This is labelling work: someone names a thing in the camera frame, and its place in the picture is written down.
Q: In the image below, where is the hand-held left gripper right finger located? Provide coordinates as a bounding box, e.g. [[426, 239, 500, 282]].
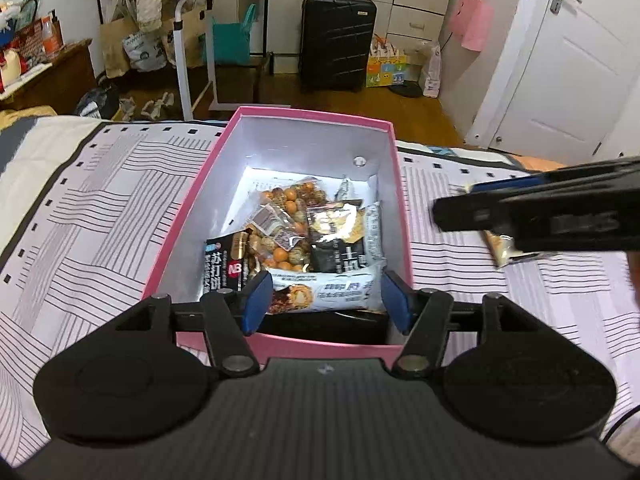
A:
[[381, 270, 536, 380]]

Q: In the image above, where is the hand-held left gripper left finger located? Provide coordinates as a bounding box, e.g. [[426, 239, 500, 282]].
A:
[[116, 271, 274, 376]]

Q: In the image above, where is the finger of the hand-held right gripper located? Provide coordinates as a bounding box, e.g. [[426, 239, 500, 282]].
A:
[[467, 157, 640, 196], [431, 192, 516, 235]]

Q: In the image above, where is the black cracker packet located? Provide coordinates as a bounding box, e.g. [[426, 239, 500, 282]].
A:
[[204, 232, 256, 303]]

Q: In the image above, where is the cream noodle packet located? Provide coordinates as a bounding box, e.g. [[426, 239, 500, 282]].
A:
[[459, 182, 553, 269]]

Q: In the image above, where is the white snack bar packet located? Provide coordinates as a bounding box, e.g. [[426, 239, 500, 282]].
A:
[[364, 201, 388, 266], [334, 175, 357, 202], [265, 259, 388, 315]]

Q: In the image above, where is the black snack packet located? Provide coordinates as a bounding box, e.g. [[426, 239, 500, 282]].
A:
[[310, 239, 373, 275]]

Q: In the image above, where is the pink cardboard box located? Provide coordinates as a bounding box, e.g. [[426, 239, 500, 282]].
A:
[[141, 105, 416, 366]]

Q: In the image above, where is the dark gold snack packet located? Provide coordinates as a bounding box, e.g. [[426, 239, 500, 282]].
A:
[[305, 199, 368, 247]]

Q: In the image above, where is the white panelled door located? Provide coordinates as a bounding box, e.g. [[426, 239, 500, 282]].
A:
[[465, 0, 640, 161]]

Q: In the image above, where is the white plastic bag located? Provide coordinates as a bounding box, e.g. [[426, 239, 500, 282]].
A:
[[421, 41, 443, 99]]

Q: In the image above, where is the pink gift bag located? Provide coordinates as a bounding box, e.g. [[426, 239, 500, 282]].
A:
[[447, 0, 496, 53]]

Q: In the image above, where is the colourful gift bag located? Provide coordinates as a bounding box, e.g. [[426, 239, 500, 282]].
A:
[[365, 34, 410, 89]]

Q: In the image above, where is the striped bedsheet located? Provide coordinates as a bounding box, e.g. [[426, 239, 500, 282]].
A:
[[0, 115, 640, 466]]

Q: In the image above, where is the black suitcase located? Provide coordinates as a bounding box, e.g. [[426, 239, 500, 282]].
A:
[[299, 0, 378, 95]]

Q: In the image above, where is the black bag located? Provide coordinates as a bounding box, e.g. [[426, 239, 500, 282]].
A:
[[74, 82, 122, 121]]

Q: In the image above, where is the teal tote bag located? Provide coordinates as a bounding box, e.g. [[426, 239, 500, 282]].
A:
[[210, 2, 258, 68]]

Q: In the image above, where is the white printed tote bag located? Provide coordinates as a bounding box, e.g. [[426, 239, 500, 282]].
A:
[[121, 30, 168, 73]]

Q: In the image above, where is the brown paper bag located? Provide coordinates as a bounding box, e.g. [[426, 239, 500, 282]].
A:
[[97, 15, 138, 80]]

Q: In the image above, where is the wooden cabinet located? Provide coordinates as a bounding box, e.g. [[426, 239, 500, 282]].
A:
[[0, 37, 98, 116]]

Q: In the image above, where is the yellow blanket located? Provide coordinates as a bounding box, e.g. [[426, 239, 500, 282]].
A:
[[0, 105, 58, 133]]

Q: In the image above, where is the patterned gift bag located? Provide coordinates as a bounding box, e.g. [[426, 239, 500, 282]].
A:
[[15, 17, 48, 68]]

